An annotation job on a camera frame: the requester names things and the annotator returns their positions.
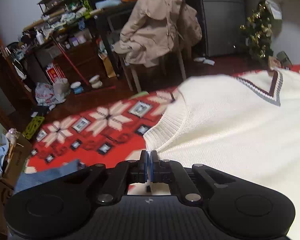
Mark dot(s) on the folded blue jeans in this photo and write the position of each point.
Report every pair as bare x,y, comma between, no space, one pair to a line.
27,181

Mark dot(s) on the red christmas pattern blanket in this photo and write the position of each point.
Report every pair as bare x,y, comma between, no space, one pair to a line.
107,134

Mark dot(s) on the beige jacket on chair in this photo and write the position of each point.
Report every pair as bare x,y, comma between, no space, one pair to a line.
156,28

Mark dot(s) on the small christmas tree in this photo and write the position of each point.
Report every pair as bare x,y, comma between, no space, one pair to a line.
257,34

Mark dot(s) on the grey refrigerator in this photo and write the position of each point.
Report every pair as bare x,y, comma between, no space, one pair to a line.
222,20

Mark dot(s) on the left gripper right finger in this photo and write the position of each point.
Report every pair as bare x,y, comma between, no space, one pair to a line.
176,177

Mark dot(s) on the cluttered dark desk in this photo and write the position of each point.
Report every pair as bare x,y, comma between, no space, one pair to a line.
84,32

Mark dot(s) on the white knit sweater vest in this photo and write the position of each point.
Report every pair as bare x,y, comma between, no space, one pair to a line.
247,126

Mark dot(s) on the white leg chair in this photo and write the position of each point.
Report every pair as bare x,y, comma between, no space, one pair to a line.
169,71

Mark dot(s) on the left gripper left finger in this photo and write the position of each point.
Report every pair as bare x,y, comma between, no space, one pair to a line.
119,178

